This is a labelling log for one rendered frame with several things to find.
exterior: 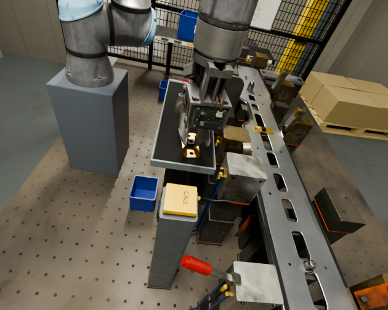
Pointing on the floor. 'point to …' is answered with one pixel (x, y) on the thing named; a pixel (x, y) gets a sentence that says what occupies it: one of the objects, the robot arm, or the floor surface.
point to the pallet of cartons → (352, 106)
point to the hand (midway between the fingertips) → (191, 139)
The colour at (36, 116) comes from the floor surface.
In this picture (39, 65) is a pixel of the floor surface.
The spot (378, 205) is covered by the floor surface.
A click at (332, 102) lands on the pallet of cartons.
